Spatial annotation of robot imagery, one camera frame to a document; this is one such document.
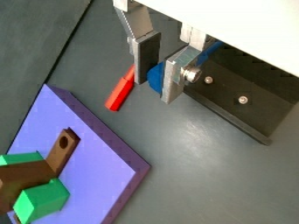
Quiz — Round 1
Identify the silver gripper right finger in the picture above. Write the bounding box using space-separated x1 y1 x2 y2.
162 23 213 104

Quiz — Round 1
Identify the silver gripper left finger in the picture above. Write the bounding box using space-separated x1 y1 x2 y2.
113 0 162 84

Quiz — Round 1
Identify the blue peg object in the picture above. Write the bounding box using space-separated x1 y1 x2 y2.
147 40 223 94

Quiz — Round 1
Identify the red peg object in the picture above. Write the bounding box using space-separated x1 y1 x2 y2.
106 66 135 111

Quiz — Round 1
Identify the black angled fixture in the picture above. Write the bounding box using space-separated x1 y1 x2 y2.
182 44 299 145

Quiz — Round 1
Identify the purple base block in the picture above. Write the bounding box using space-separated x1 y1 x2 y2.
9 85 150 224

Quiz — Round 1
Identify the green left block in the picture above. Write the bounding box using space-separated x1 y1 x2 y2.
0 151 43 166

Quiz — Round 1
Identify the green block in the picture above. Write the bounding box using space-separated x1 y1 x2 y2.
14 178 71 224
0 151 43 166

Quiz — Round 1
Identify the green right block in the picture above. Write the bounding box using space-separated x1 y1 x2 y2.
14 178 71 224

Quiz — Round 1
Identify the brown L-shaped bracket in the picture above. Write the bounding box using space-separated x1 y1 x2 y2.
0 128 81 214

